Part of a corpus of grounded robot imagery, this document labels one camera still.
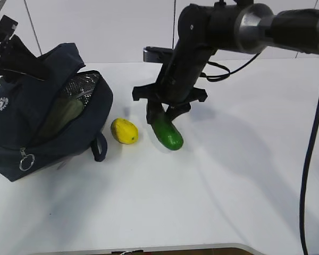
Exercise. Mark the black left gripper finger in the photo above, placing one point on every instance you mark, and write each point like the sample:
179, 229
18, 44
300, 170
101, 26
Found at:
16, 50
30, 68

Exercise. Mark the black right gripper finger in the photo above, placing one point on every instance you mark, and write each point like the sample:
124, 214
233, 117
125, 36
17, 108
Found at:
154, 110
175, 111

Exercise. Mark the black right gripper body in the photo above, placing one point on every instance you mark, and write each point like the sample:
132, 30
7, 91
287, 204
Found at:
174, 85

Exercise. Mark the green cucumber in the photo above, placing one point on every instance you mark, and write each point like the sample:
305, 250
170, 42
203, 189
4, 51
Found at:
167, 134

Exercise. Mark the yellow lemon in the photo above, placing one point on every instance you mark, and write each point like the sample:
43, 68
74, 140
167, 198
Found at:
124, 131

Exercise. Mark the dark navy lunch bag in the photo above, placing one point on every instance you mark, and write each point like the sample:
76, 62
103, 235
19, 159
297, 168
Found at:
25, 103

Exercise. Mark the glass container with green lid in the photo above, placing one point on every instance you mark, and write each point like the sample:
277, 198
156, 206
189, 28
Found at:
63, 111

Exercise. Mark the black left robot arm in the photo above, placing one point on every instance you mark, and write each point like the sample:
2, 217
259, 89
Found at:
15, 58

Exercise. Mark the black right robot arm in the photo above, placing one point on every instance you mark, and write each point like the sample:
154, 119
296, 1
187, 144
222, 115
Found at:
244, 27

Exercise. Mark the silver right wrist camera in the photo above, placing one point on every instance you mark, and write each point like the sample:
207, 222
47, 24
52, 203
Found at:
157, 54

